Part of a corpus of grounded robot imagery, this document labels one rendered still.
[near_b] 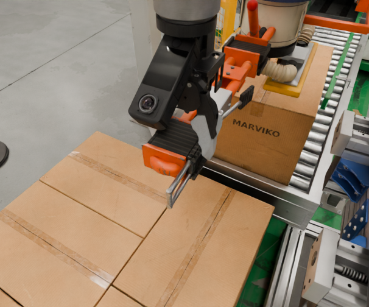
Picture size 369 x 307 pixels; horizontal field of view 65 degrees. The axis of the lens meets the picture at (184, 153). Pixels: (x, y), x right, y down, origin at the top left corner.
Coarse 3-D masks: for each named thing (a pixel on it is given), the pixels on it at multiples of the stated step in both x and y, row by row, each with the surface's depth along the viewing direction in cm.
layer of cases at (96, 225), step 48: (96, 144) 150; (48, 192) 128; (96, 192) 128; (144, 192) 128; (192, 192) 128; (240, 192) 128; (0, 240) 112; (48, 240) 112; (96, 240) 112; (144, 240) 112; (192, 240) 112; (240, 240) 112; (0, 288) 120; (48, 288) 100; (96, 288) 100; (144, 288) 100; (192, 288) 100; (240, 288) 100
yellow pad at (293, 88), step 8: (312, 48) 96; (312, 56) 92; (280, 64) 87; (288, 64) 83; (296, 64) 83; (304, 64) 87; (304, 72) 85; (272, 80) 82; (296, 80) 81; (304, 80) 83; (264, 88) 82; (272, 88) 80; (280, 88) 79; (288, 88) 79; (296, 88) 79; (296, 96) 79
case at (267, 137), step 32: (320, 64) 127; (256, 96) 110; (288, 96) 110; (320, 96) 110; (224, 128) 123; (256, 128) 116; (288, 128) 109; (224, 160) 136; (256, 160) 127; (288, 160) 119
